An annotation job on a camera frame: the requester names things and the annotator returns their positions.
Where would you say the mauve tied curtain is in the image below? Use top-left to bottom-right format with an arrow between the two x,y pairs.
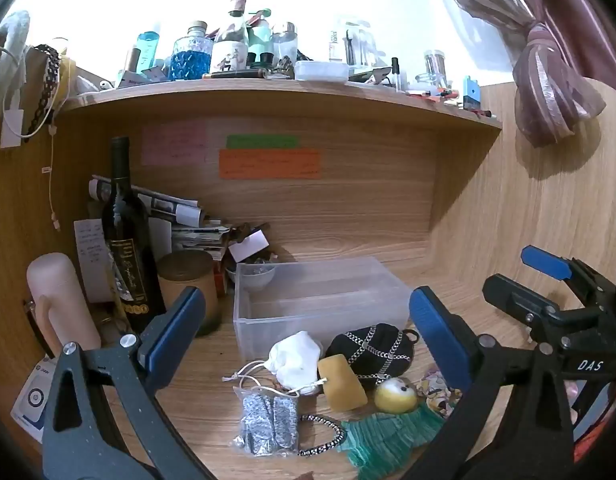
422,0 -> 616,149

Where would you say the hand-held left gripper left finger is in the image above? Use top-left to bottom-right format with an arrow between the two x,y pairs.
42,286 -> 209,480

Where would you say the green sticky note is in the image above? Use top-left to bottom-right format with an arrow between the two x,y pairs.
226,134 -> 301,150

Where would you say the floral patterned cloth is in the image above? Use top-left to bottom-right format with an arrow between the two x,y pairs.
417,369 -> 463,418

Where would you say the small blue box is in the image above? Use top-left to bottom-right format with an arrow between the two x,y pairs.
462,76 -> 480,111

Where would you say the light blue tube bottle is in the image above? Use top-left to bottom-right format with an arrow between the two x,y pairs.
134,31 -> 161,73

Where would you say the pink sticky note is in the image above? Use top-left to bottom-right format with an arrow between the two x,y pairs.
141,120 -> 209,167

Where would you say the white handwritten note paper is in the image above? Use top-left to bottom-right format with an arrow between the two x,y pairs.
73,218 -> 114,304

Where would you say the blue textured glass bottle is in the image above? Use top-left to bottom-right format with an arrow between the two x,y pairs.
168,20 -> 213,81

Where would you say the black quilted chain pouch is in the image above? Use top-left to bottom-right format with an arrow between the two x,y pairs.
324,323 -> 421,392

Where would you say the white plastic bag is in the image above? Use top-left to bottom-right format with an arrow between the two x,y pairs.
0,10 -> 31,103

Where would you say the dark brown pen tube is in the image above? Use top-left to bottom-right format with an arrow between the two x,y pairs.
203,70 -> 269,80

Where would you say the small clear bottle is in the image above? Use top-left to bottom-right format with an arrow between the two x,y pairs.
273,22 -> 299,65

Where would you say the wooden shelf board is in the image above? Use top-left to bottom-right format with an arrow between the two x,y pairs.
53,77 -> 503,136

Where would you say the white card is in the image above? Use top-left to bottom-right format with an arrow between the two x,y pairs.
228,230 -> 269,263

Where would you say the brown cylindrical tin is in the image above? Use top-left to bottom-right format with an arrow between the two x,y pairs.
157,249 -> 221,337

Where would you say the white drawstring cloth pouch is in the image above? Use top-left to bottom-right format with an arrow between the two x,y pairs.
223,330 -> 325,397

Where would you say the orange sticky note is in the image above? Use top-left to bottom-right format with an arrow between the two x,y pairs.
218,148 -> 321,180

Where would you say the small white bowl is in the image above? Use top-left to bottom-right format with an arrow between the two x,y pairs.
225,260 -> 277,292

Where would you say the black and white braided cord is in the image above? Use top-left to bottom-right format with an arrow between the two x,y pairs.
297,414 -> 347,457

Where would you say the yellow plush ball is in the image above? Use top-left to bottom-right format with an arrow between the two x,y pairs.
373,378 -> 419,414

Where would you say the glass jar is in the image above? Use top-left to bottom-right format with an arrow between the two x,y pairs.
416,49 -> 447,86

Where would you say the stack of papers and magazines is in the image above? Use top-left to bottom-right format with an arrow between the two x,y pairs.
88,175 -> 233,261

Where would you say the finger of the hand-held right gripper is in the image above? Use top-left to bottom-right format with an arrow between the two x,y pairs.
520,245 -> 616,313
482,274 -> 561,333

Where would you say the green fringed cloth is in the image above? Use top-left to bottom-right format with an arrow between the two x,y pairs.
342,404 -> 446,468

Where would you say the black lace band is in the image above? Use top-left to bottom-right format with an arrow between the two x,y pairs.
21,45 -> 60,137

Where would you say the clear lidded plastic container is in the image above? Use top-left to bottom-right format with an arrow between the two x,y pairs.
294,60 -> 350,82

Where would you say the pale green bottle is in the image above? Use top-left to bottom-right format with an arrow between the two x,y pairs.
248,8 -> 275,68

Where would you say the dark wine bottle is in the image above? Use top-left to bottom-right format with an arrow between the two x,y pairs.
101,136 -> 167,333

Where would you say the silver sequin pouch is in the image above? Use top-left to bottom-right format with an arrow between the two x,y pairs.
232,386 -> 301,457

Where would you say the pink cylindrical bottle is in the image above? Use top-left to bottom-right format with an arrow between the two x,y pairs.
26,252 -> 102,358

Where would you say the blue and white packet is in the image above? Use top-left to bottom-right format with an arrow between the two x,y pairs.
10,357 -> 56,443

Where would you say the tall clear corked bottle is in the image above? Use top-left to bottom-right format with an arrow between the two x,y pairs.
210,0 -> 250,73

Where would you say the clear blister package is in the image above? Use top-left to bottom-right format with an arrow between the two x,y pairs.
329,19 -> 383,68

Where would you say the white cable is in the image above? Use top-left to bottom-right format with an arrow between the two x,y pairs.
0,42 -> 64,139

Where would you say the clear plastic storage box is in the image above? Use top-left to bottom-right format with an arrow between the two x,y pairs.
232,256 -> 413,364

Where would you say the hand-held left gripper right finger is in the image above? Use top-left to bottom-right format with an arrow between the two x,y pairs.
409,286 -> 576,480

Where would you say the yellow sponge block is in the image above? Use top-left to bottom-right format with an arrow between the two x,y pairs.
317,354 -> 369,412

